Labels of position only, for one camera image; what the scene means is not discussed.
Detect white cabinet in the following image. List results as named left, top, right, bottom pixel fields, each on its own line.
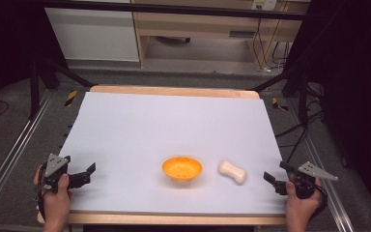
left=43, top=7, right=140, bottom=63

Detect wooden table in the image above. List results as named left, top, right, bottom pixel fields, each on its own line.
left=37, top=84, right=288, bottom=226

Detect hanging desk cables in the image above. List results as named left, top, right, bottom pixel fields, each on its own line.
left=251, top=17, right=293, bottom=73

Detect orange plastic bowl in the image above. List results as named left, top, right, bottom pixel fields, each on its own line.
left=161, top=156, right=204, bottom=182

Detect person's left hand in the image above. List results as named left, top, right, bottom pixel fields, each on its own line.
left=33, top=163, right=73, bottom=217

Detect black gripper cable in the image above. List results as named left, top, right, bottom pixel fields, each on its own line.
left=312, top=184, right=329, bottom=221
left=36, top=188, right=47, bottom=221

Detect white table sheet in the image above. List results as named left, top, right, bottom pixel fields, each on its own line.
left=58, top=91, right=288, bottom=217

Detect white power strip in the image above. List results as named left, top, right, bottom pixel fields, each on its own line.
left=251, top=0, right=277, bottom=12

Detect white soap bar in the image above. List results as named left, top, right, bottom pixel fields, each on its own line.
left=217, top=159, right=248, bottom=186

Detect black horizontal frame bar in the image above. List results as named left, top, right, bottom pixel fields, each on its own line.
left=40, top=0, right=307, bottom=21

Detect black curtain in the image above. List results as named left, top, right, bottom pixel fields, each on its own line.
left=283, top=0, right=371, bottom=223
left=0, top=0, right=69, bottom=127

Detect yellow black striped floor marker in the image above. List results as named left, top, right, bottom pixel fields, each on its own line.
left=271, top=96, right=290, bottom=112
left=64, top=89, right=78, bottom=107

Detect aluminium floor rail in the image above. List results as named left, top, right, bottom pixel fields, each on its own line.
left=286, top=96, right=356, bottom=232
left=0, top=90, right=55, bottom=223

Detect light wooden desk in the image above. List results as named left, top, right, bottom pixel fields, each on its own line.
left=130, top=0, right=312, bottom=72

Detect person's right hand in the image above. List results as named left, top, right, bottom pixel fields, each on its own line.
left=284, top=177, right=323, bottom=218

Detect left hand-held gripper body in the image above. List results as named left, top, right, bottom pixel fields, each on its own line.
left=41, top=153, right=75, bottom=193

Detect black metal stand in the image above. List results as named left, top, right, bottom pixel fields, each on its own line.
left=28, top=56, right=98, bottom=121
left=245, top=66, right=313, bottom=127

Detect black floor cables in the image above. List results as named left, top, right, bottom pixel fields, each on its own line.
left=273, top=81, right=328, bottom=163

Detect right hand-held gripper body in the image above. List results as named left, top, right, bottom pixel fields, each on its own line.
left=288, top=160, right=339, bottom=200

